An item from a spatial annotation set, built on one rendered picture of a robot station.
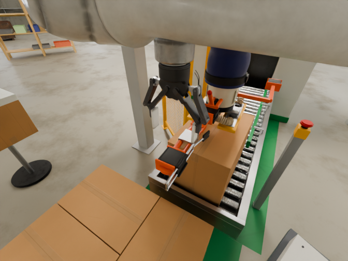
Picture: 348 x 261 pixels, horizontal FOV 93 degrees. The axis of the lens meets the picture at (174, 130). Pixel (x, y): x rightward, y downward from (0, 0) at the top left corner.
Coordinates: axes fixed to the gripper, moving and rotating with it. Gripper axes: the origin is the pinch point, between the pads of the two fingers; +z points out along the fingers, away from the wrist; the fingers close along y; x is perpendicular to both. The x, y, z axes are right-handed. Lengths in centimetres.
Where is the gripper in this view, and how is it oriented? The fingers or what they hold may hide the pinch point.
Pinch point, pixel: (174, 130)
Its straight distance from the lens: 50.8
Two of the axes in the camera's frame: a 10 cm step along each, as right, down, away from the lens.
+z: 0.0, 7.9, 6.2
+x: -5.0, 5.3, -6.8
